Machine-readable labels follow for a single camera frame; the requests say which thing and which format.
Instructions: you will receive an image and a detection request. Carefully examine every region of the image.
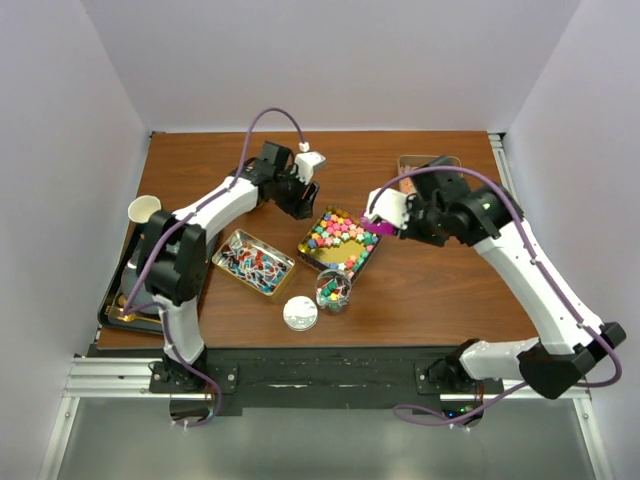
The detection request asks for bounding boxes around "white paper cup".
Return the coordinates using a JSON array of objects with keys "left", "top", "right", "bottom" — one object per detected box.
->
[{"left": 127, "top": 195, "right": 162, "bottom": 225}]

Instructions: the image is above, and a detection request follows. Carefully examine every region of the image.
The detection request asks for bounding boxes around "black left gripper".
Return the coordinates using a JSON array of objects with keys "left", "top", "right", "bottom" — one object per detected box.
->
[{"left": 274, "top": 166, "right": 320, "bottom": 221}]

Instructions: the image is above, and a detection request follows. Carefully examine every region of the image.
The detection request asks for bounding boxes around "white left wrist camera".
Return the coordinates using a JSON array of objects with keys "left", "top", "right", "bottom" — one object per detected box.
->
[{"left": 294, "top": 151, "right": 326, "bottom": 185}]

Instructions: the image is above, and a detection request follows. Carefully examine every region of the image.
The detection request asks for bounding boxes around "purple plastic scoop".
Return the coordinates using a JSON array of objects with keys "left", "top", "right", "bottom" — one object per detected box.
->
[{"left": 360, "top": 213, "right": 399, "bottom": 237}]

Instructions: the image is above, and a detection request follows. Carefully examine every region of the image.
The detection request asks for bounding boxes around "gold lollipop tin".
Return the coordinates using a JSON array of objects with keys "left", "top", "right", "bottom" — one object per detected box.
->
[{"left": 211, "top": 229, "right": 295, "bottom": 301}]

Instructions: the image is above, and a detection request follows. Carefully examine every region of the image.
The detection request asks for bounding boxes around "silver popsicle candy tin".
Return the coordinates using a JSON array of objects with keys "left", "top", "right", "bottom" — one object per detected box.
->
[{"left": 397, "top": 155, "right": 462, "bottom": 194}]

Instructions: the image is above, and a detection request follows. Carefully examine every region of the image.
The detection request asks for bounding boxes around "silver jar lid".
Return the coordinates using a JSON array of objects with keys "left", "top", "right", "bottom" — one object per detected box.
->
[{"left": 283, "top": 296, "right": 318, "bottom": 331}]

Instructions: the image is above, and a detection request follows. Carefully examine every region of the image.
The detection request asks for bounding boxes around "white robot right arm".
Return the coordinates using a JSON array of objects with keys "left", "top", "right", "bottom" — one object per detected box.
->
[{"left": 374, "top": 157, "right": 627, "bottom": 399}]

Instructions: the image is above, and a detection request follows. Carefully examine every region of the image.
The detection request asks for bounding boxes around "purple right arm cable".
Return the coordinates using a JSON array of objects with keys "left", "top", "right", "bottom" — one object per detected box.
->
[{"left": 367, "top": 166, "right": 626, "bottom": 427}]

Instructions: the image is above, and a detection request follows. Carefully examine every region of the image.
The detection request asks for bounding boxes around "star candy tin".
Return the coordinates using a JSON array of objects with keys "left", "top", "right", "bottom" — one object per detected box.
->
[{"left": 297, "top": 205, "right": 381, "bottom": 283}]

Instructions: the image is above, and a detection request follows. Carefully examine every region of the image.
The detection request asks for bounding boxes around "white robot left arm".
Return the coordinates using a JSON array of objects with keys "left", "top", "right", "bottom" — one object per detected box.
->
[{"left": 124, "top": 141, "right": 326, "bottom": 392}]

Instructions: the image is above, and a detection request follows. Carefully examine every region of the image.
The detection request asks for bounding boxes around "clear glass jar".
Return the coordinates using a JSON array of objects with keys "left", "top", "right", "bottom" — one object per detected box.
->
[{"left": 315, "top": 269, "right": 352, "bottom": 314}]

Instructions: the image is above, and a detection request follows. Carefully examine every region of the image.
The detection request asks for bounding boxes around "grey blue plate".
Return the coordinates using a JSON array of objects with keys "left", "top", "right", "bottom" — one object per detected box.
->
[{"left": 120, "top": 249, "right": 157, "bottom": 315}]

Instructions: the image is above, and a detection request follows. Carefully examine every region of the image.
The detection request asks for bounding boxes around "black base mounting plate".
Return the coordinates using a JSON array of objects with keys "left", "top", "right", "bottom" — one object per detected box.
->
[{"left": 88, "top": 347, "right": 510, "bottom": 421}]

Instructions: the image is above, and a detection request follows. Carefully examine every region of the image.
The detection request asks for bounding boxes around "gold fork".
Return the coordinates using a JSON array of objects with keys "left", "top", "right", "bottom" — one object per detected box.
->
[{"left": 105, "top": 306, "right": 161, "bottom": 324}]

